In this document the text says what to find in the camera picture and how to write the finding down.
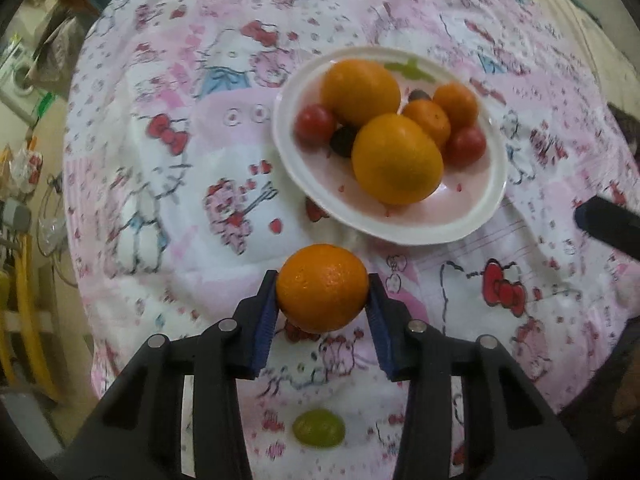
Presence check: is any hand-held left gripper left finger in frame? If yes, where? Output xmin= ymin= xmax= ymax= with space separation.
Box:
xmin=57 ymin=270 xmax=278 ymax=480

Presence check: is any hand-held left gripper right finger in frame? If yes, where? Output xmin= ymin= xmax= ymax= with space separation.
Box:
xmin=367 ymin=272 xmax=588 ymax=480

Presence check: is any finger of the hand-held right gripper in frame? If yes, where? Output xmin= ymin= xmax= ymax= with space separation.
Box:
xmin=573 ymin=195 xmax=640 ymax=263

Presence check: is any white washing machine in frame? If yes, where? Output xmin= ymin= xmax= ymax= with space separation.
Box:
xmin=0 ymin=35 xmax=41 ymax=126

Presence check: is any small tangerine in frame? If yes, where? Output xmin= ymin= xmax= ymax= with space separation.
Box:
xmin=432 ymin=82 xmax=480 ymax=130
xmin=401 ymin=99 xmax=452 ymax=148

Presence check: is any white pink strawberry-shaped plate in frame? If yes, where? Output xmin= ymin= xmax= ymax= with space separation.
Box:
xmin=272 ymin=46 xmax=508 ymax=246

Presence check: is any pink cartoon-print cloth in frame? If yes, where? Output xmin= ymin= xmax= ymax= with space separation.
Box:
xmin=62 ymin=0 xmax=640 ymax=480

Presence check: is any red cherry tomato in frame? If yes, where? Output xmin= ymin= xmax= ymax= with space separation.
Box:
xmin=294 ymin=104 xmax=337 ymax=142
xmin=444 ymin=126 xmax=487 ymax=167

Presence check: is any beige bed sheet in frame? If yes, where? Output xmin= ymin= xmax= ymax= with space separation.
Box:
xmin=500 ymin=0 xmax=633 ymax=111

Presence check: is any yellow pipe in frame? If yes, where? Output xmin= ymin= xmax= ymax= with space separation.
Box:
xmin=0 ymin=230 xmax=56 ymax=401

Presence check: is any large orange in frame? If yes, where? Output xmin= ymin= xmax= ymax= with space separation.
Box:
xmin=351 ymin=113 xmax=445 ymax=206
xmin=275 ymin=243 xmax=371 ymax=333
xmin=321 ymin=59 xmax=402 ymax=128

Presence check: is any green grape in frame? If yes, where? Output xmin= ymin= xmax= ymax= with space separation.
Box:
xmin=291 ymin=408 xmax=346 ymax=447

